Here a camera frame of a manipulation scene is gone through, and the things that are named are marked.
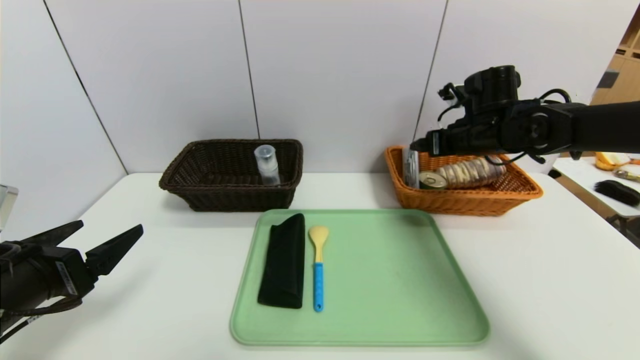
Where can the orange wicker basket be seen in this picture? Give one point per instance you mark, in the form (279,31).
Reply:
(450,202)

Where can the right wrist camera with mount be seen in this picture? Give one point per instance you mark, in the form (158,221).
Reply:
(492,85)

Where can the translucent white plastic bottle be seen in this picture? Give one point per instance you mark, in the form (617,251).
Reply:
(267,167)

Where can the black brush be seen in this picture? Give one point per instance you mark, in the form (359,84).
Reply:
(617,192)

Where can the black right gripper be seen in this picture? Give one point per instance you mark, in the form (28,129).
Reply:
(435,143)

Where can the wooden cabinet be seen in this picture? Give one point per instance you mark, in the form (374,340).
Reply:
(620,75)

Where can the black glasses case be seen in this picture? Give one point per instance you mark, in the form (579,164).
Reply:
(282,265)

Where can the light green plastic tray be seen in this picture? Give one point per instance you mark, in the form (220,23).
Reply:
(400,270)

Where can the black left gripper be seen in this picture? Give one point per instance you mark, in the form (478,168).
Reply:
(68,278)

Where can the yellow food item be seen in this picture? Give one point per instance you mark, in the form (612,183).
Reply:
(612,159)

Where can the dark side table base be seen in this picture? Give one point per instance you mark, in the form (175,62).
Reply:
(627,227)

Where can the clear plastic cutlery case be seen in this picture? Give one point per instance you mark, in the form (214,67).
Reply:
(411,172)

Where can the small metallic item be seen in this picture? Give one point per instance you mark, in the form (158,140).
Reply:
(627,175)

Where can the brown striped bread roll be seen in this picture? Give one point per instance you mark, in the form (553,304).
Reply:
(470,175)

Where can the tin can with gold lid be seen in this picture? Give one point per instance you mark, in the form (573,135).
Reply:
(432,181)

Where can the dark brown wicker basket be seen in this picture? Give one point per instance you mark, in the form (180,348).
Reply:
(220,197)

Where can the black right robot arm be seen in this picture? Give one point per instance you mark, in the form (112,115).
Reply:
(600,125)

